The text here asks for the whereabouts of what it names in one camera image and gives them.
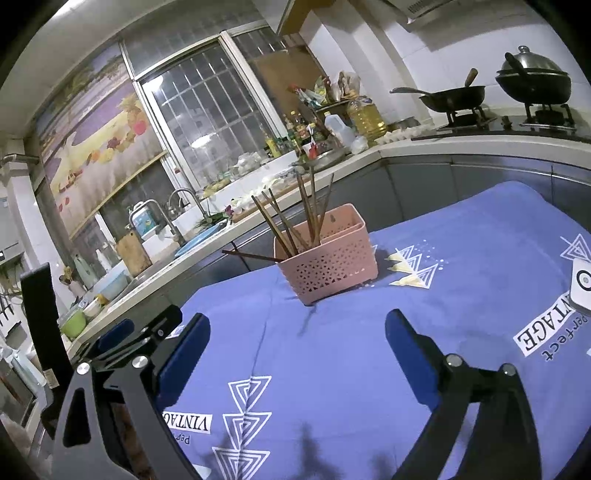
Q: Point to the wooden cutting board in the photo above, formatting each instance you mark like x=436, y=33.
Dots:
x=133, y=254

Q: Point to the pink plastic utensil basket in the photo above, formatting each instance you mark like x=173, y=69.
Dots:
x=323, y=272

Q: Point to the green plastic bowl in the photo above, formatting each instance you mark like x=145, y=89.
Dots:
x=74, y=323

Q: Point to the steel faucet with filter box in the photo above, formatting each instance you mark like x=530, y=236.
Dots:
x=145, y=221

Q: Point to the kitchen counter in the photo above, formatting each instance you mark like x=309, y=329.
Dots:
x=406, y=147

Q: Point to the steel range hood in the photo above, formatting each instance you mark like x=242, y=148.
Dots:
x=438, y=7

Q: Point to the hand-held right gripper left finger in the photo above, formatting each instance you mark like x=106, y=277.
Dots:
x=182, y=360

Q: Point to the white plastic jug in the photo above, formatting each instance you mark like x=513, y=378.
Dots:
x=339, y=129

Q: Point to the white small device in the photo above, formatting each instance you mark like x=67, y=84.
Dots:
x=582, y=284

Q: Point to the curved steel faucet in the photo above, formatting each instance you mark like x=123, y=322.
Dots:
x=191, y=196

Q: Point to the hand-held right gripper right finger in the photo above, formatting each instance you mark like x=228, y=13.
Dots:
x=408, y=355

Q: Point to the yellow cooking oil bottle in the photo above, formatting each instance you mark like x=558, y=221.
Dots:
x=367, y=117

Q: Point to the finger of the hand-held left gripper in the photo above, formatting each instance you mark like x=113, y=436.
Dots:
x=159, y=323
x=115, y=334

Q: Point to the wooden wall cabinet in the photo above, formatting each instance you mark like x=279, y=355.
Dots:
x=291, y=78

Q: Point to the blue printed tablecloth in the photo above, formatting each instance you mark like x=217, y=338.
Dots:
x=346, y=369

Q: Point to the barred kitchen window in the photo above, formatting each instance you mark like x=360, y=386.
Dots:
x=198, y=101

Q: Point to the light blue basin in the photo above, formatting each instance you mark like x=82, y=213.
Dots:
x=111, y=282

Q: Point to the grey kitchen cabinets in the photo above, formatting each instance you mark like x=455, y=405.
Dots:
x=415, y=184

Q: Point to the black gas stove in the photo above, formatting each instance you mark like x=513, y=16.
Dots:
x=503, y=127

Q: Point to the black pot with lid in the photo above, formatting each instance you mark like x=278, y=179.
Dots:
x=533, y=81

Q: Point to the row of condiment bottles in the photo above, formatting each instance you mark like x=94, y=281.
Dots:
x=295, y=136

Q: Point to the bunch of wooden chopsticks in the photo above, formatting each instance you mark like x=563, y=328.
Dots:
x=306, y=217

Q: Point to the fruit wall mural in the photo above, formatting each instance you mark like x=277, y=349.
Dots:
x=92, y=138

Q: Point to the steel round plate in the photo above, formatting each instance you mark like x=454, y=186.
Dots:
x=328, y=158

